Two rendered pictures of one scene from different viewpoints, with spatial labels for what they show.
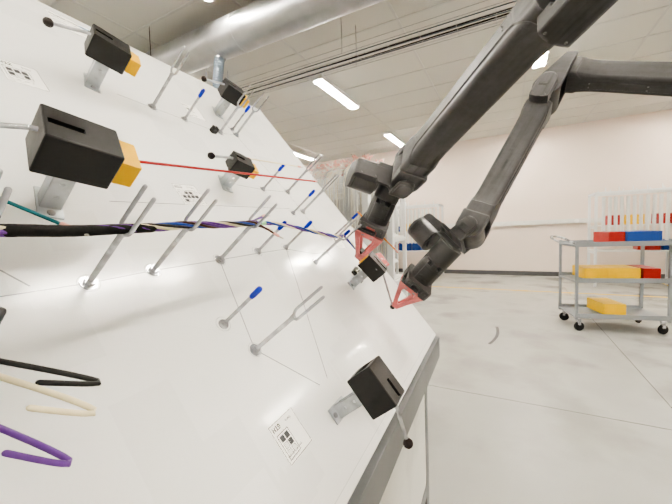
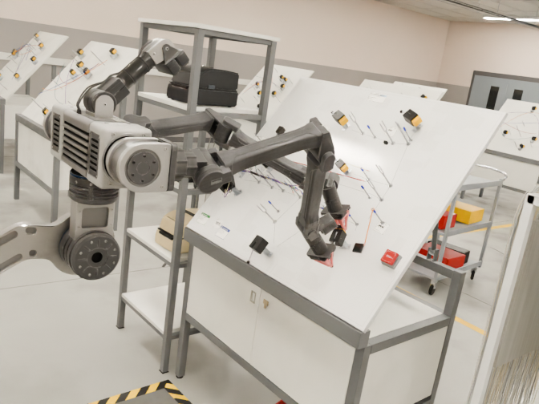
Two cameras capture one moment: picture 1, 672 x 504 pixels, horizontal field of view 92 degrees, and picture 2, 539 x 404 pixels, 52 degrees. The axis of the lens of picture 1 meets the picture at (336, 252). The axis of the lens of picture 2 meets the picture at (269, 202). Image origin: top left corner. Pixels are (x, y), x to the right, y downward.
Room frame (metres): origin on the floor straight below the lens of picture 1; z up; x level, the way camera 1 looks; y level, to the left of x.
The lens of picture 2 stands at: (1.30, -2.08, 1.74)
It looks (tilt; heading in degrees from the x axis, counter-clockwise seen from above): 15 degrees down; 112
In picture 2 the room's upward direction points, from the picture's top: 8 degrees clockwise
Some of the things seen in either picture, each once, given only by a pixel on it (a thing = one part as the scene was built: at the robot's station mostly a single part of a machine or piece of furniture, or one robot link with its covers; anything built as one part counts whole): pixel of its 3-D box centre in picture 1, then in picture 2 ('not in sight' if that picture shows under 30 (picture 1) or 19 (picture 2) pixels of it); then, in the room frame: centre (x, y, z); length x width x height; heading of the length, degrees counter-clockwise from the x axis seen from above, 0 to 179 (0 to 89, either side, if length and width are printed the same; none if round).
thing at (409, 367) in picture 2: not in sight; (305, 312); (0.61, 0.26, 0.60); 1.17 x 0.58 x 0.40; 154
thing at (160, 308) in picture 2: not in sight; (189, 195); (-0.27, 0.56, 0.92); 0.61 x 0.50 x 1.85; 154
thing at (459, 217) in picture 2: not in sight; (447, 222); (0.98, 3.04, 0.54); 0.99 x 0.50 x 1.08; 68
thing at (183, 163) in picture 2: not in sight; (176, 163); (0.55, -0.91, 1.45); 0.09 x 0.08 x 0.12; 152
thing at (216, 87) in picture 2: not in sight; (203, 85); (-0.21, 0.47, 1.56); 0.30 x 0.23 x 0.19; 66
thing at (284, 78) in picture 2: not in sight; (263, 119); (-2.16, 5.64, 0.83); 1.18 x 0.72 x 1.65; 150
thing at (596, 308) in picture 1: (603, 279); not in sight; (3.66, -3.01, 0.54); 0.99 x 0.50 x 1.08; 74
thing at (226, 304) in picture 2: not in sight; (221, 299); (0.23, 0.11, 0.60); 0.55 x 0.02 x 0.39; 154
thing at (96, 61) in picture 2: not in sight; (73, 130); (-2.43, 1.94, 0.83); 1.18 x 0.72 x 1.65; 153
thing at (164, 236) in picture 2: not in sight; (188, 229); (-0.20, 0.47, 0.76); 0.30 x 0.21 x 0.20; 68
